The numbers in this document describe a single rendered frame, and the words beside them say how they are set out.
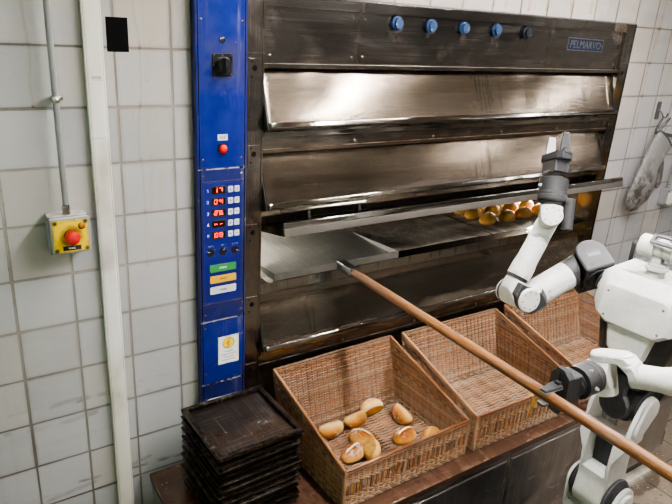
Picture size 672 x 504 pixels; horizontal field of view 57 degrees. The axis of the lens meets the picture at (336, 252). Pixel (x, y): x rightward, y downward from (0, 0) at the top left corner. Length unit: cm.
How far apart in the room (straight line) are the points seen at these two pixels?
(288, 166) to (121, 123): 56
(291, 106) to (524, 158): 119
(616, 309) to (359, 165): 96
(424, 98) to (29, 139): 132
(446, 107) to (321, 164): 55
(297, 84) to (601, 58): 155
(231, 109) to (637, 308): 131
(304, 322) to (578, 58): 164
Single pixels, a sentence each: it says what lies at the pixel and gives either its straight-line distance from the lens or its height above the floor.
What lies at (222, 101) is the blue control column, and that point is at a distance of 188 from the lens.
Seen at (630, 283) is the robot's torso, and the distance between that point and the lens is 200.
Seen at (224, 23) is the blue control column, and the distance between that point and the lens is 187.
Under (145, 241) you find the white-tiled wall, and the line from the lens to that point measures 192.
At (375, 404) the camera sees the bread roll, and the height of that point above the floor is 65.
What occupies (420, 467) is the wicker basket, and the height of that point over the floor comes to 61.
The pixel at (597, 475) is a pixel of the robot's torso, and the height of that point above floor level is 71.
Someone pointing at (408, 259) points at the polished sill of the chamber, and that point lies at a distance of 249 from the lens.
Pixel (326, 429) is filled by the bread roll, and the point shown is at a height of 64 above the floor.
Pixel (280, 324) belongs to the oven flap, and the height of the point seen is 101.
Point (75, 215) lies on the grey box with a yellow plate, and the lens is 179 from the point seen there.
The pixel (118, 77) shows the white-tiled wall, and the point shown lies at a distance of 181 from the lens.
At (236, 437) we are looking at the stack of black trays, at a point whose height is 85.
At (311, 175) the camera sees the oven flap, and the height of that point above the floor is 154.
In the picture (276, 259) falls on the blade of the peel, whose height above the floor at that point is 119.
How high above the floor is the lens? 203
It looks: 20 degrees down
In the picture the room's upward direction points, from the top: 4 degrees clockwise
